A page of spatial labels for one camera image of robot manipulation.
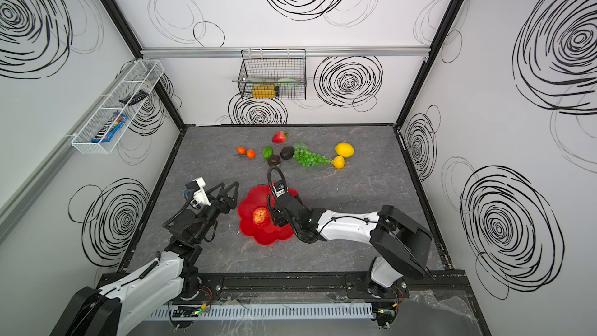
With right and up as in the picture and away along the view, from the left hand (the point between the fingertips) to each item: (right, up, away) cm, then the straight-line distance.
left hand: (233, 184), depth 78 cm
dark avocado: (+17, +10, +26) cm, 32 cm away
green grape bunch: (+26, +7, +24) cm, 36 cm away
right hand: (+15, -8, +6) cm, 18 cm away
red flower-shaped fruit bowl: (+6, -7, +15) cm, 18 cm away
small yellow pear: (+40, +6, +24) cm, 47 cm away
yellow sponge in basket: (+9, +34, +10) cm, 37 cm away
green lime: (+8, +10, +27) cm, 30 cm away
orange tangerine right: (0, +10, +29) cm, 30 cm away
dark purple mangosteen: (+11, +7, +24) cm, 27 cm away
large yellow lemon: (+43, +11, +29) cm, 53 cm away
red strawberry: (+13, +17, +34) cm, 40 cm away
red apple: (+9, -12, +4) cm, 16 cm away
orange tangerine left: (-5, +11, +30) cm, 32 cm away
